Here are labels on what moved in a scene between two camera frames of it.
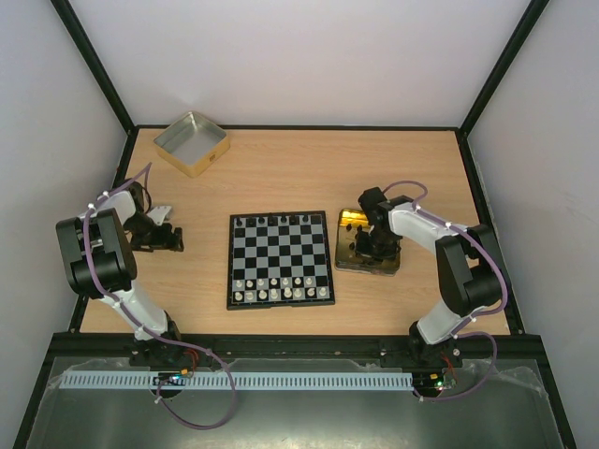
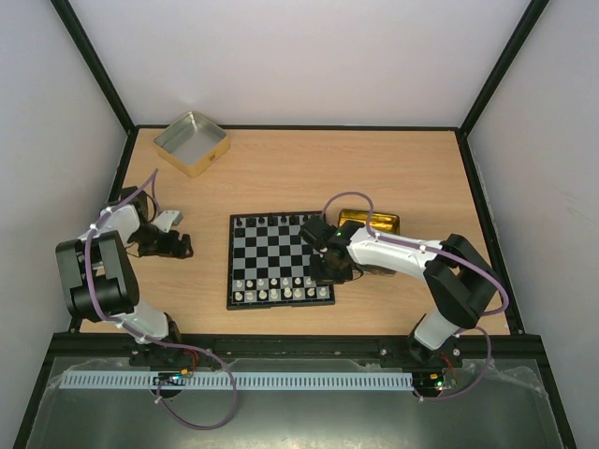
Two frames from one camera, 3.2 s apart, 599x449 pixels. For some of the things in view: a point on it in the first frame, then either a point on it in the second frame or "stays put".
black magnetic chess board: [279, 259] stays put
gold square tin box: [192, 143] stays put
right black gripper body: [377, 249] -> [330, 272]
